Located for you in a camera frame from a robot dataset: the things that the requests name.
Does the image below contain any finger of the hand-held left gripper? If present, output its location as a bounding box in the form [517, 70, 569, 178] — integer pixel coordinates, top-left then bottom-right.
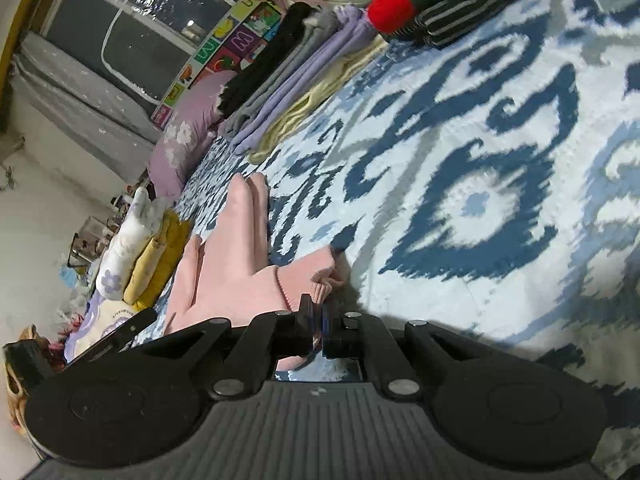
[65, 308, 158, 366]

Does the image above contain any purple floral pillow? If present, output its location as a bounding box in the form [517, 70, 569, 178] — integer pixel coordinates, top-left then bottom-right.
[147, 70, 238, 201]

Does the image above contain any pale yellow folded garment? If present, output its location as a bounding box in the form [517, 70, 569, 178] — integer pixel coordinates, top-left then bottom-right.
[247, 35, 388, 165]

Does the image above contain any white floral folded garment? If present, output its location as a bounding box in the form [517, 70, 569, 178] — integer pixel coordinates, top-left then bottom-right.
[95, 186, 168, 301]

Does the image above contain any grey folded garment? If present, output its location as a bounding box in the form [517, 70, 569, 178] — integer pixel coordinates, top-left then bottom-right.
[220, 10, 341, 141]

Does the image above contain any black folded garment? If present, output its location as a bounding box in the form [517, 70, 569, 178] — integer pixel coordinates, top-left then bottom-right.
[217, 1, 313, 117]

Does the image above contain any blue white patterned bedsheet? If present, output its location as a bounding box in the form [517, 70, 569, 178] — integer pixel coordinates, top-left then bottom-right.
[155, 0, 640, 476]

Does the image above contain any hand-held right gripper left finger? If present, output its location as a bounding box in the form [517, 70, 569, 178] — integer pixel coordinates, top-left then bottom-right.
[150, 296, 317, 401]

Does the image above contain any colourful alphabet mat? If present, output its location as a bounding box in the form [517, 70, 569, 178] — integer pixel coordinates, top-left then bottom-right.
[150, 0, 286, 128]

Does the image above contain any dark striped folded garment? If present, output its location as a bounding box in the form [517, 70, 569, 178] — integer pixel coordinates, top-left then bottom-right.
[410, 0, 553, 50]

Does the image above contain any light yellow folded garment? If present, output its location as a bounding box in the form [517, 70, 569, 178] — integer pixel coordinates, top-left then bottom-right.
[122, 225, 171, 303]

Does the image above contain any lavender folded garment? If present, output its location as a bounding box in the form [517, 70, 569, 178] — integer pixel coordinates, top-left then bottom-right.
[231, 5, 376, 156]

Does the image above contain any mustard folded garment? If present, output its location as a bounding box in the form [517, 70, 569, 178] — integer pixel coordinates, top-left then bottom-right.
[130, 210, 193, 311]

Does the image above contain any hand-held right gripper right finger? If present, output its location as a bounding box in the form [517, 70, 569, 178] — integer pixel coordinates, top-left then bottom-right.
[320, 310, 481, 400]

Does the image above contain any window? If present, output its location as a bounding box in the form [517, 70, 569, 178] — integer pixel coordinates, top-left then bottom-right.
[0, 0, 241, 111]

